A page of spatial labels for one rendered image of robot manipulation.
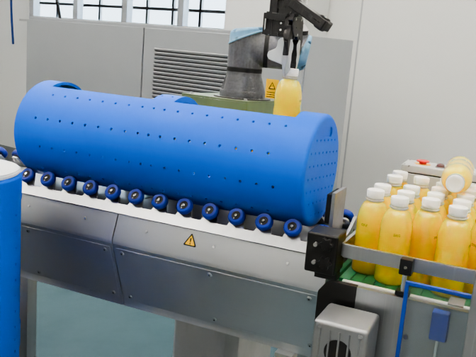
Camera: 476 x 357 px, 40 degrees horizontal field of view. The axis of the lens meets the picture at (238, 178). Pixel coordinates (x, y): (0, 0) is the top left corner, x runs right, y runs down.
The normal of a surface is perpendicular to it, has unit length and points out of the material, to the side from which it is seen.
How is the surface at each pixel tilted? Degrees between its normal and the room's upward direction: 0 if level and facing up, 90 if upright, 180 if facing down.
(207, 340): 90
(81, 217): 70
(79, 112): 56
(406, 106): 90
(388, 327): 90
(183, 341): 90
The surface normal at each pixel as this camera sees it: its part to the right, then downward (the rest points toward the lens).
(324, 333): -0.42, 0.15
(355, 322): 0.08, -0.97
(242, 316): -0.40, 0.47
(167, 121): -0.29, -0.47
